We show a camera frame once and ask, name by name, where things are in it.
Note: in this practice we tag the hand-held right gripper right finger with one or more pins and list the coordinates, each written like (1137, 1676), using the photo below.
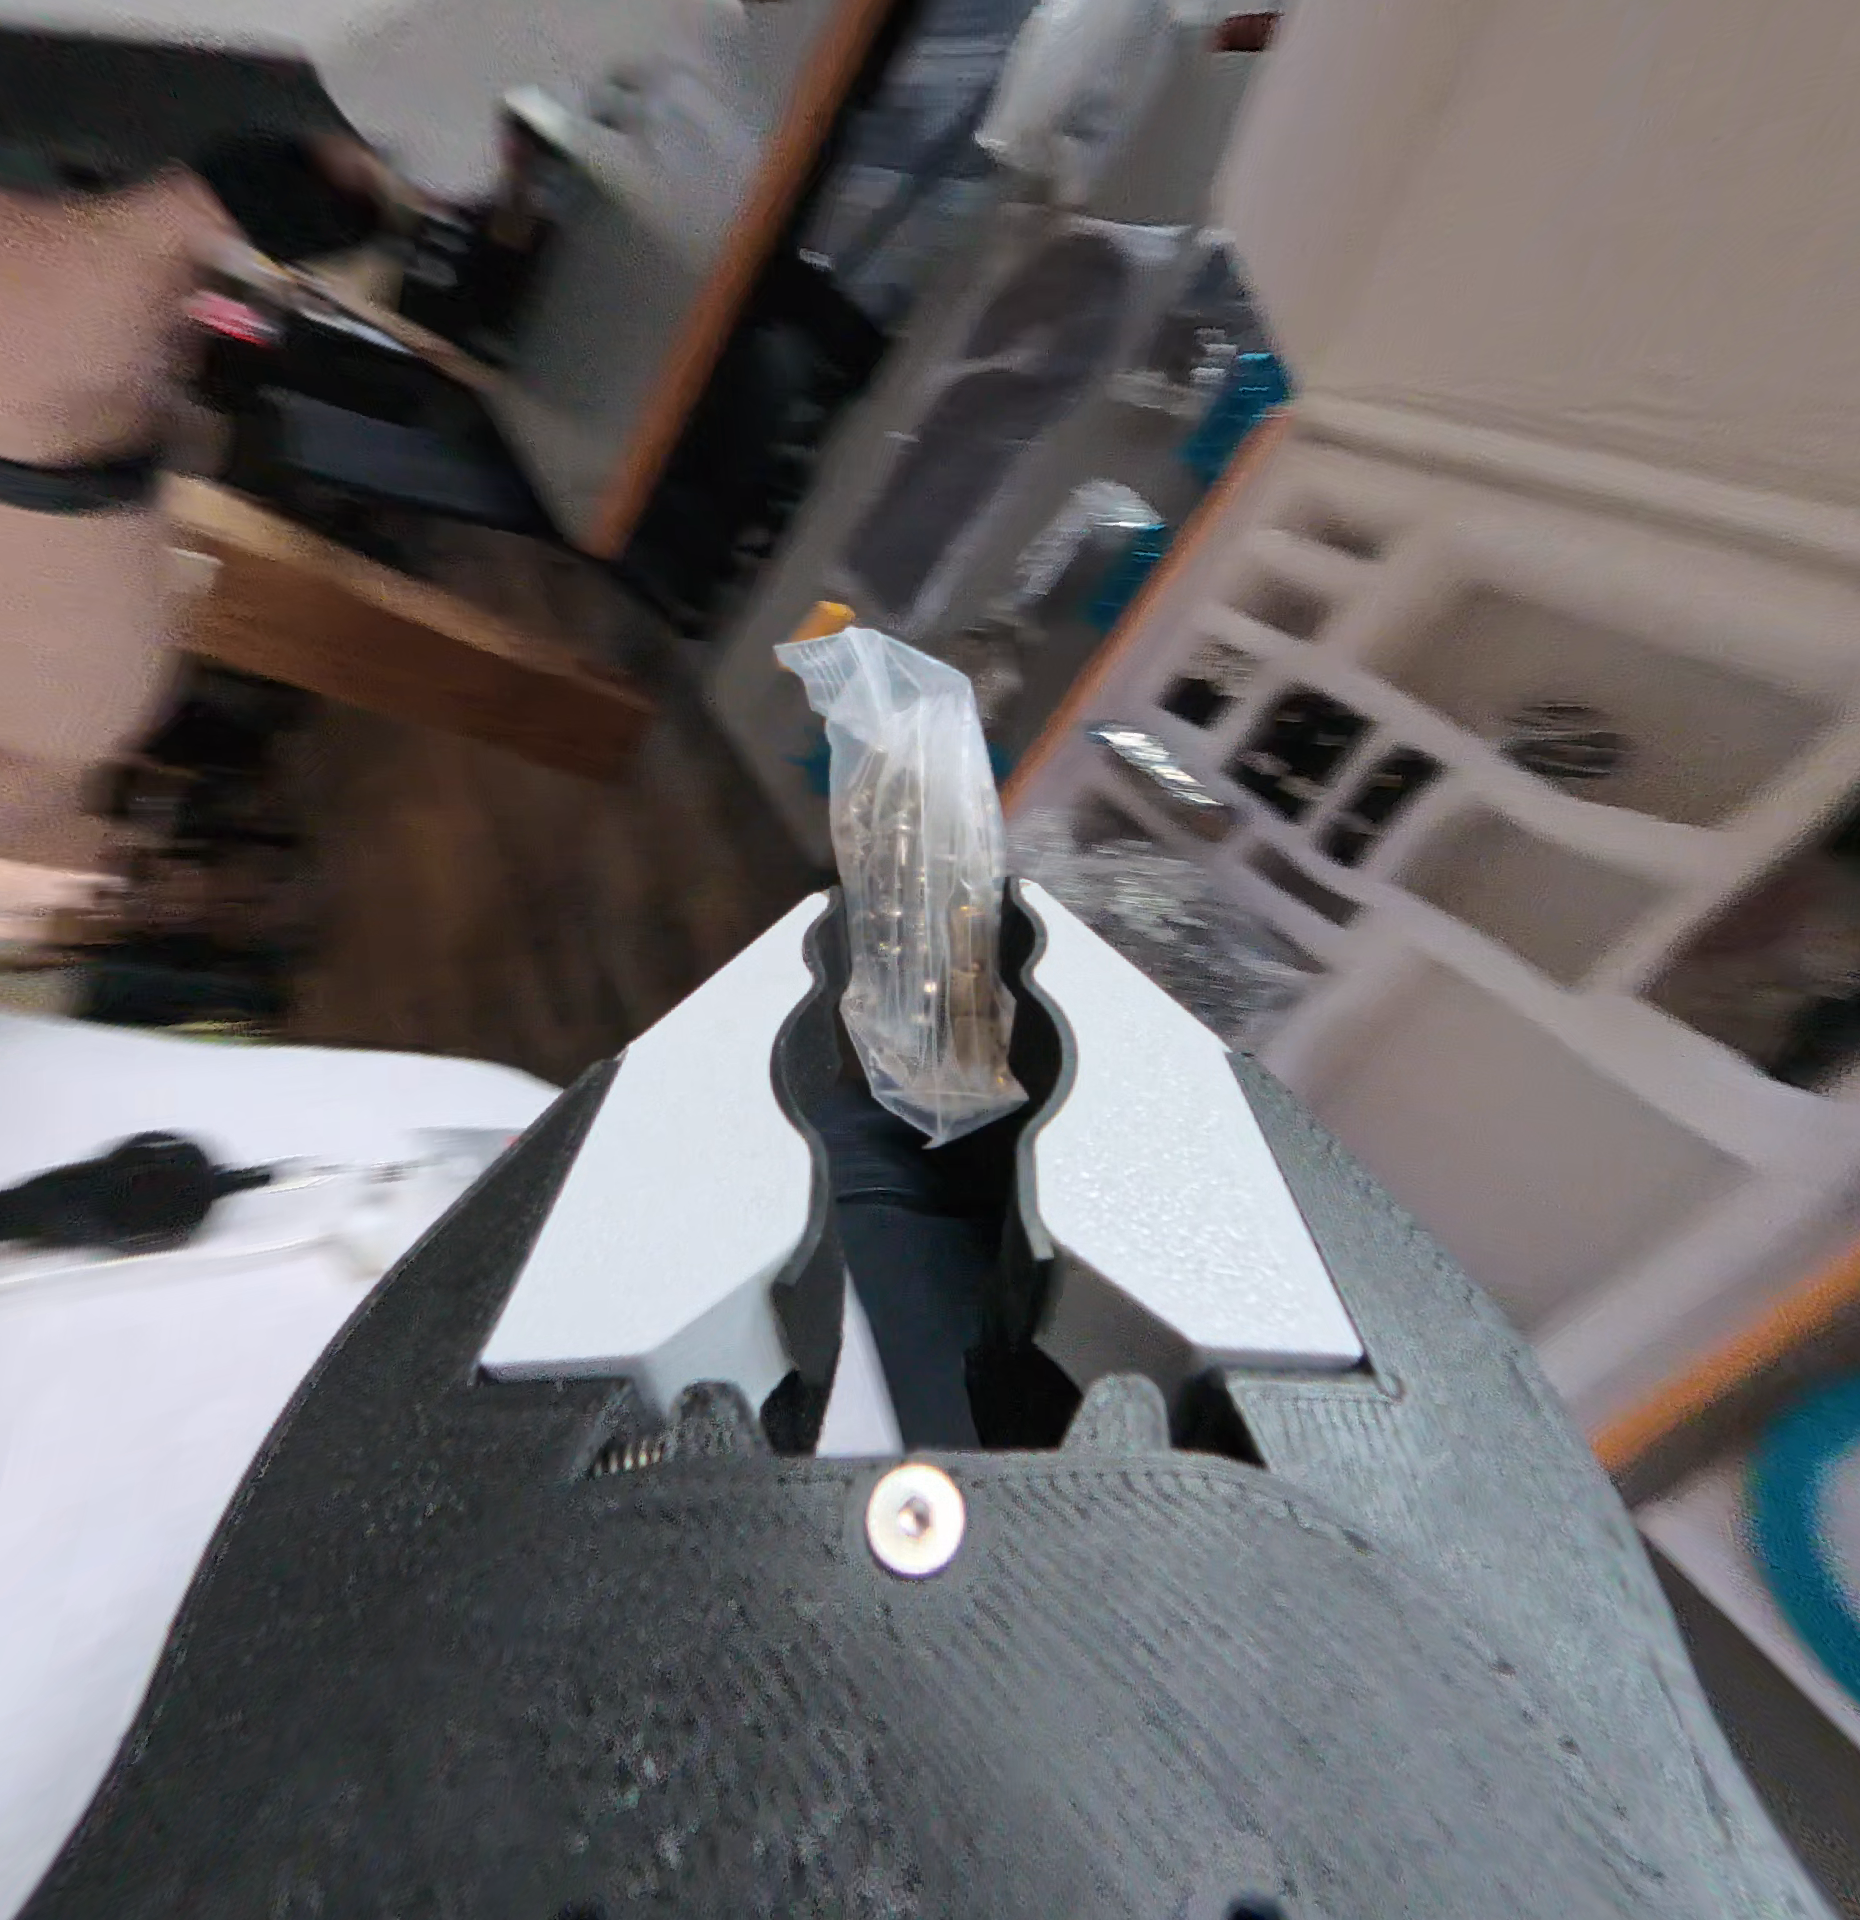
(1187, 1200)

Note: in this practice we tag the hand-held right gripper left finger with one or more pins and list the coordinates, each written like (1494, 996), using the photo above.
(660, 1200)

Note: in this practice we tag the clear bag of silver standoffs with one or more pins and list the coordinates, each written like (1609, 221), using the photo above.
(916, 871)

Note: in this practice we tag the white cardboard box orange trim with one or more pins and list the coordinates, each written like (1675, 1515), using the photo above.
(1546, 225)

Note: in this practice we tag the bubble wrap bag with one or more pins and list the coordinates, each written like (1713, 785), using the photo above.
(1156, 900)

